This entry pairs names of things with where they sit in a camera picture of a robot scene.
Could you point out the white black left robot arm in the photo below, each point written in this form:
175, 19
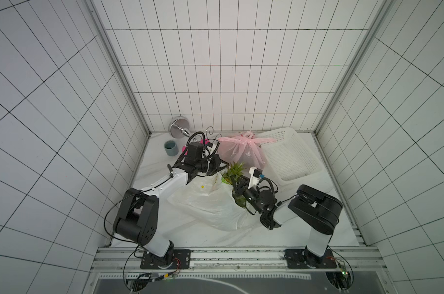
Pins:
137, 218

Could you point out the orange yellow pineapple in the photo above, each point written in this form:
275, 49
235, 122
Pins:
233, 174

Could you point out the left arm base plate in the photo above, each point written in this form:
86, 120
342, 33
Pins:
165, 259

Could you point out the white plastic perforated basket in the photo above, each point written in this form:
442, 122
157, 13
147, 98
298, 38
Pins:
288, 156

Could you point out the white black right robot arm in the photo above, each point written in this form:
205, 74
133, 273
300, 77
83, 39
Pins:
319, 210

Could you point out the pink silver cup stand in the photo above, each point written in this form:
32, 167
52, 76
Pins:
179, 127

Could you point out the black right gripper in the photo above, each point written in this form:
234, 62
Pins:
242, 189

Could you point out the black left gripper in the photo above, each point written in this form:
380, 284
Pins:
217, 161

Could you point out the white plastic bag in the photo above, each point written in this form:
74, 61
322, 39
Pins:
209, 199

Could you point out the teal green cup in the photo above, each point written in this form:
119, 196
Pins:
171, 148

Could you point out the aluminium mounting rail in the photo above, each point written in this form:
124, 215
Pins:
237, 260

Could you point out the pink plastic bag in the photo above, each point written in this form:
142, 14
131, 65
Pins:
244, 149

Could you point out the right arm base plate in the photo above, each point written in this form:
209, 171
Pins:
310, 259

